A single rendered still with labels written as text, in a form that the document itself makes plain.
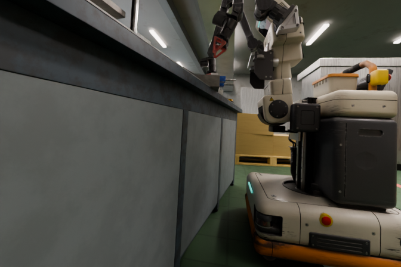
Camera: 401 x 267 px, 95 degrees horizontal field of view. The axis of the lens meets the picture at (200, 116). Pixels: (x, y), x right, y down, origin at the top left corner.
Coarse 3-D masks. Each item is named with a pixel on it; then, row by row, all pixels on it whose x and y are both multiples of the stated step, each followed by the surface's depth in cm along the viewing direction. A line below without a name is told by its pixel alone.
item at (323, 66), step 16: (320, 64) 343; (336, 64) 338; (352, 64) 334; (384, 64) 326; (400, 64) 322; (304, 80) 420; (400, 80) 322; (304, 96) 416; (400, 96) 321; (400, 112) 320; (400, 128) 319; (400, 144) 318; (400, 160) 317
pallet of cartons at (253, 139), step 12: (240, 120) 303; (252, 120) 303; (240, 132) 302; (252, 132) 302; (264, 132) 302; (240, 144) 300; (252, 144) 301; (264, 144) 302; (276, 144) 304; (288, 144) 304; (240, 156) 377; (252, 156) 299; (264, 156) 299; (276, 156) 300; (288, 156) 303
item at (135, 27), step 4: (132, 0) 155; (136, 0) 155; (132, 4) 155; (136, 4) 155; (132, 8) 155; (136, 8) 155; (132, 12) 154; (136, 12) 155; (132, 16) 154; (136, 16) 155; (132, 20) 154; (136, 20) 155; (132, 24) 154; (136, 24) 155; (132, 28) 154; (136, 28) 155; (136, 32) 156
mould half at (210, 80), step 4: (196, 76) 88; (200, 76) 88; (204, 76) 87; (208, 76) 87; (212, 76) 87; (216, 76) 87; (204, 80) 87; (208, 80) 87; (212, 80) 87; (216, 80) 87; (208, 84) 87; (212, 84) 87; (216, 84) 87; (216, 88) 92
